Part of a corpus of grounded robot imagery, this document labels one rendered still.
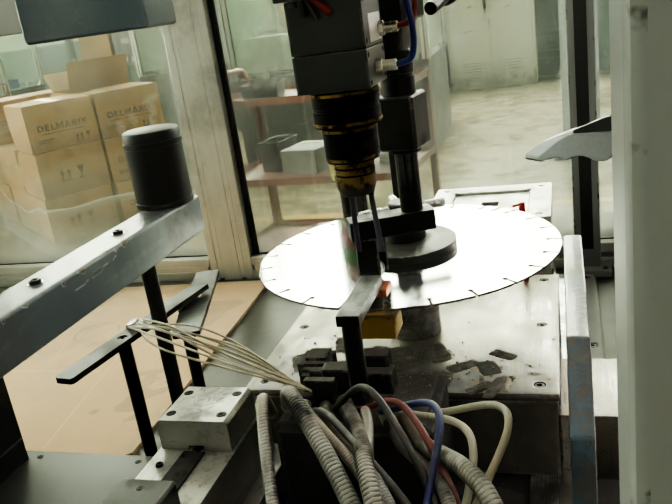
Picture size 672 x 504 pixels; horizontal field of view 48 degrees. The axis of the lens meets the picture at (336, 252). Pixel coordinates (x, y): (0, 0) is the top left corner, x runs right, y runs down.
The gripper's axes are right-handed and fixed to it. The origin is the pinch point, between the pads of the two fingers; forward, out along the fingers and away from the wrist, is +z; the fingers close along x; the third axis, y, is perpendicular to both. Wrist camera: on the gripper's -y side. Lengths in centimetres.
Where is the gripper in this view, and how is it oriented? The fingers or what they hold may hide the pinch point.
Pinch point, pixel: (567, 224)
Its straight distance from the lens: 74.0
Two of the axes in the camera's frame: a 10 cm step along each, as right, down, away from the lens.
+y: 5.7, -3.3, 7.5
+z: -6.0, 4.6, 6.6
